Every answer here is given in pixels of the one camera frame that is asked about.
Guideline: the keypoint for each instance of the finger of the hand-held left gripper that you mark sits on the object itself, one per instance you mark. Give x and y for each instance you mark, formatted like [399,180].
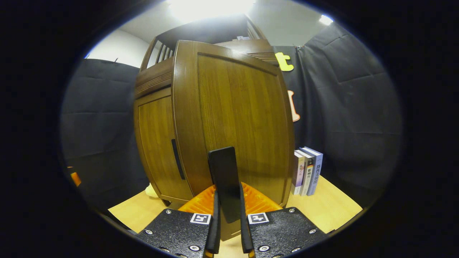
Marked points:
[76,178]

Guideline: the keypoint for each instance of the white and orange book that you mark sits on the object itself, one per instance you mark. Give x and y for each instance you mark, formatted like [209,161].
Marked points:
[309,177]

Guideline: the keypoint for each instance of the small ceiling light panel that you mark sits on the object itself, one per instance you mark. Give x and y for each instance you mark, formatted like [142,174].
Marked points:
[326,19]

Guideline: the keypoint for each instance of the cream plush toy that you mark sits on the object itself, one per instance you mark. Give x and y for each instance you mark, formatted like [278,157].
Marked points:
[152,191]

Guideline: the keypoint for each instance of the light blue book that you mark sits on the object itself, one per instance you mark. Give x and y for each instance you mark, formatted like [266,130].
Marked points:
[317,168]

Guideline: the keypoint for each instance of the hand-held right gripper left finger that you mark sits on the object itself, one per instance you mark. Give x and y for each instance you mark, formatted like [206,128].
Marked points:
[214,229]

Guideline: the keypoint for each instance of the wooden shoe cabinet door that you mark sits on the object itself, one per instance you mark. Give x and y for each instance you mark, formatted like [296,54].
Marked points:
[157,143]
[233,107]

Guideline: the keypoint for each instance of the large ceiling light panel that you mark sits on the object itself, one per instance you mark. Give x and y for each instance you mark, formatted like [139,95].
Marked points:
[211,9]

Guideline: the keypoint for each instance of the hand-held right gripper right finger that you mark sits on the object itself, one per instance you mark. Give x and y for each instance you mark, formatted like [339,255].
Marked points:
[245,229]

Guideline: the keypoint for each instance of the black backdrop cloth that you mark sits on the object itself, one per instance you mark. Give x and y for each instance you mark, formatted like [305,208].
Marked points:
[358,107]

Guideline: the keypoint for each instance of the metal cloth clip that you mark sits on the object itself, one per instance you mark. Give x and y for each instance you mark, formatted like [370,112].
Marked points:
[298,46]

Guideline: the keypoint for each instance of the wooden double-door shoe cabinet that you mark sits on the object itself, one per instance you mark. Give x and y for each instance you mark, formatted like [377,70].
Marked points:
[208,30]

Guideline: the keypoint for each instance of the white and purple book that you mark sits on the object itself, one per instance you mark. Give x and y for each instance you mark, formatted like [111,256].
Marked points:
[297,172]

